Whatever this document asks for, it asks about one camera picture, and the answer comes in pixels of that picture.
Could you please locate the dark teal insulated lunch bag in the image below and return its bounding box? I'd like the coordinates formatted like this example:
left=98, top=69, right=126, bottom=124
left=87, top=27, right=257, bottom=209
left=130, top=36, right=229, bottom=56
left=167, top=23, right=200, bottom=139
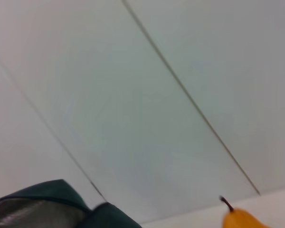
left=0, top=179, right=143, bottom=228

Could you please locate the orange pear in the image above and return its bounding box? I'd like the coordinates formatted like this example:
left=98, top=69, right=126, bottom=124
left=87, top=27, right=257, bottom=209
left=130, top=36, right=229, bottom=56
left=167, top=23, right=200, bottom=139
left=218, top=195, right=273, bottom=228

